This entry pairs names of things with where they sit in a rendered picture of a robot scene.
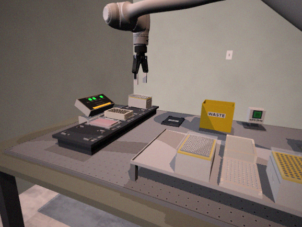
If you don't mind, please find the yellow waste bin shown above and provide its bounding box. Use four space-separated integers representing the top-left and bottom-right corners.
200 99 235 133

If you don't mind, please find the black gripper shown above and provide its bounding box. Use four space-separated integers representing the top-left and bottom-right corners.
132 46 148 85

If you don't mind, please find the black flat pad with label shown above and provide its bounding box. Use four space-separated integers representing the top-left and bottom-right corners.
161 116 185 127

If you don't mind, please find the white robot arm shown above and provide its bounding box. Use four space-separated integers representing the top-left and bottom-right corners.
103 0 302 46

